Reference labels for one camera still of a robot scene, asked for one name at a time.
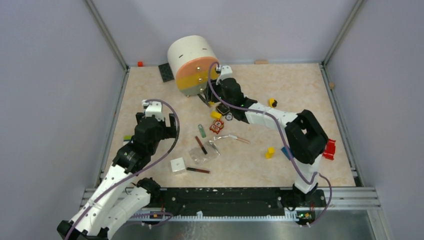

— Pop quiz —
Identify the white round drawer organizer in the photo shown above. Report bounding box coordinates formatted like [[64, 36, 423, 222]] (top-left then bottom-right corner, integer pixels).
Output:
[[167, 35, 218, 96]]

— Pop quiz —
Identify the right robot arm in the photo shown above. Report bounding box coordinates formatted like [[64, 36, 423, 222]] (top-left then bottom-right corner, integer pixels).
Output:
[[203, 61, 329, 206]]

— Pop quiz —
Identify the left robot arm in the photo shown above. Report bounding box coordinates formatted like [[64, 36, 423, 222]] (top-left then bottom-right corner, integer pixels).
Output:
[[57, 99, 181, 240]]

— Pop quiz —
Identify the green blue white block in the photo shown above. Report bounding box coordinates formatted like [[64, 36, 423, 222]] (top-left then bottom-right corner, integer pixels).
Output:
[[123, 135, 132, 142]]

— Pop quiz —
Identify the black eyeliner pen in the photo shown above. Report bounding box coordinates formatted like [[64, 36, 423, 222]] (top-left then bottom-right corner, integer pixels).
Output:
[[197, 94, 210, 108]]

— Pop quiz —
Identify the yellow cube block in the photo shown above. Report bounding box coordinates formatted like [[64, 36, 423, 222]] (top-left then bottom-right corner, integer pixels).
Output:
[[210, 111, 222, 120]]

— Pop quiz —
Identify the wooden block on ledge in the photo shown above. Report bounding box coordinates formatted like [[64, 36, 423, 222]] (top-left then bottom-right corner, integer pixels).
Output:
[[254, 59, 269, 65]]

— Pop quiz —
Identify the white cosmetic box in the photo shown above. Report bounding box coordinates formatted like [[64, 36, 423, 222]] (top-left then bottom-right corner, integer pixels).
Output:
[[170, 157, 187, 174]]

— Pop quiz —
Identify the brown lip gloss tube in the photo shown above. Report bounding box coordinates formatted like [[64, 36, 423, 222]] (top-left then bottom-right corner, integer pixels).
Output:
[[195, 135, 208, 155]]

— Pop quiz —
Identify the green tube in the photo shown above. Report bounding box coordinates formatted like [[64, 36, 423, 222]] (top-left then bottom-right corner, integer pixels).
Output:
[[198, 124, 207, 138]]

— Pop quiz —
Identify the yellow block with black knob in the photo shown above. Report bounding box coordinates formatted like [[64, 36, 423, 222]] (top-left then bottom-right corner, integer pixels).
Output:
[[268, 98, 278, 108]]

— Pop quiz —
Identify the clear plastic wrapper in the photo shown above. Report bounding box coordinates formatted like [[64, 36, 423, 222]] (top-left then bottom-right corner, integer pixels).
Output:
[[188, 141, 220, 165]]

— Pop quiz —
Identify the dark red lipstick tube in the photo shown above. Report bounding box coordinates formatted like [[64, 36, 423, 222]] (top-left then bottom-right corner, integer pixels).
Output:
[[186, 167, 211, 174]]

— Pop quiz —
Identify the black lego plate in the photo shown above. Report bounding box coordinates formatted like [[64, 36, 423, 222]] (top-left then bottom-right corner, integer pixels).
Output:
[[158, 62, 175, 83]]

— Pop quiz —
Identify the blue lego brick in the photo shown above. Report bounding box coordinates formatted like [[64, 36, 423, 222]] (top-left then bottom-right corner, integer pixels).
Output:
[[281, 146, 293, 161]]

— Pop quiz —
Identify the red plastic horseshoe toy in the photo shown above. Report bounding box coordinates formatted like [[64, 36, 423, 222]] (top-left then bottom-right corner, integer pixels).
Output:
[[322, 139, 336, 161]]

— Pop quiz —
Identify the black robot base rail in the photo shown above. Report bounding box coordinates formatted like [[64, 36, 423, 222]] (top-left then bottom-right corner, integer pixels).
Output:
[[145, 187, 327, 218]]

